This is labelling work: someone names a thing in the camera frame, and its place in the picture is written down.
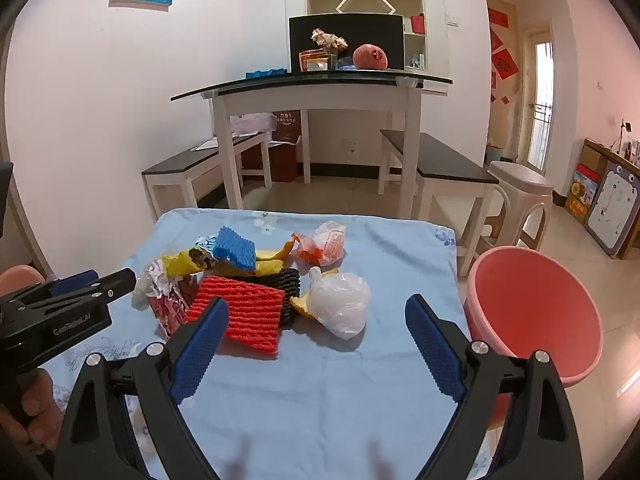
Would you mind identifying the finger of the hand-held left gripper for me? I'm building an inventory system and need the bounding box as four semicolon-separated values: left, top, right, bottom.
0;268;137;322
0;269;99;309

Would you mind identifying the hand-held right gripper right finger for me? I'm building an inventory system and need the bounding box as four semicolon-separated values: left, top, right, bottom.
404;294;586;480

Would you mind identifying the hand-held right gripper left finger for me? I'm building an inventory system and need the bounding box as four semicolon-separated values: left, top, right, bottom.
54;296;231;480

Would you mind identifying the printed foil wrapper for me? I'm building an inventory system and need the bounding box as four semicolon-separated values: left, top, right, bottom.
131;258;187;311

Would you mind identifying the red foil wrapper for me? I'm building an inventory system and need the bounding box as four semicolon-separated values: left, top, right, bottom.
149;280;198;338

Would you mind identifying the red foam fruit net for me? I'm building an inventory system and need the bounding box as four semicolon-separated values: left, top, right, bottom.
186;275;287;357

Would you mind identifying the yellow snack wrapper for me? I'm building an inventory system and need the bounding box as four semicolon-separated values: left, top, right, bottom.
162;247;223;278

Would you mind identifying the pink plastic basin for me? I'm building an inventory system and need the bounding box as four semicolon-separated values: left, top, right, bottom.
462;246;603;388

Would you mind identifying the blue foam fruit net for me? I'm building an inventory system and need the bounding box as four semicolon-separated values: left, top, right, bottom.
214;226;257;273

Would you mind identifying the small yellow fruit peel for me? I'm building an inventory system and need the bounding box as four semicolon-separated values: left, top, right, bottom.
290;294;316;321

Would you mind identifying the bread slice piece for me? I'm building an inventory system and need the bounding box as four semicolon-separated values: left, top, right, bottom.
255;240;296;275

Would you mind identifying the orange white plastic bag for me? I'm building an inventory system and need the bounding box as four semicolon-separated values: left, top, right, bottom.
291;221;347;267

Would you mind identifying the person's left hand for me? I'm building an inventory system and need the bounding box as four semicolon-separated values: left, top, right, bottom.
0;367;67;456

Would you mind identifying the pink plastic stool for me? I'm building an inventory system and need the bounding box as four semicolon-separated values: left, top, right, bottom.
0;264;47;301

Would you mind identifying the light blue floral cloth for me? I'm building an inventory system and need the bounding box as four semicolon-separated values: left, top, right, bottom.
47;207;496;480

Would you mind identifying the dark top white bench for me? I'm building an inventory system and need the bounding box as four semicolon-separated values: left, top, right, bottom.
141;130;273;223
377;129;501;276

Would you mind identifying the beige plastic stool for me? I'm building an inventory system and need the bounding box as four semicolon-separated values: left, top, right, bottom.
470;161;555;253

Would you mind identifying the red bin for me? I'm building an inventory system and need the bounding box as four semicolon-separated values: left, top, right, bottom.
267;141;301;183

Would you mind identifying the clear plastic bag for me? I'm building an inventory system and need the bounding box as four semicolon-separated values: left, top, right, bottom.
229;111;277;138

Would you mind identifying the colourful printed carton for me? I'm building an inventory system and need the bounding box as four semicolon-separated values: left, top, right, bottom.
565;170;601;226

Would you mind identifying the purple framed drawing board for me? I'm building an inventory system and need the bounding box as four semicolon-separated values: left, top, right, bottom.
584;162;640;257

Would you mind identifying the brown cardboard box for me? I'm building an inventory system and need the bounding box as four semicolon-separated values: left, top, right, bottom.
580;147;608;173

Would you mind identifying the white balcony door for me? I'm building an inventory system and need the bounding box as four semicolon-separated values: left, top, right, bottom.
517;25;557;176

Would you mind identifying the glass top dining table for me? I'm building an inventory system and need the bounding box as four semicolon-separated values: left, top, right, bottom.
170;67;454;211

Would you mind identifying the red packet box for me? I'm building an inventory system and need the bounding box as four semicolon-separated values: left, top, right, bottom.
299;50;328;72

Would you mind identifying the red wrapped pomelo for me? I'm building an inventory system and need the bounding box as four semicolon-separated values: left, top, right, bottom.
352;44;391;71

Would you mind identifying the dried flower bouquet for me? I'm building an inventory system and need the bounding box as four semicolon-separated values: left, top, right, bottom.
311;29;348;68

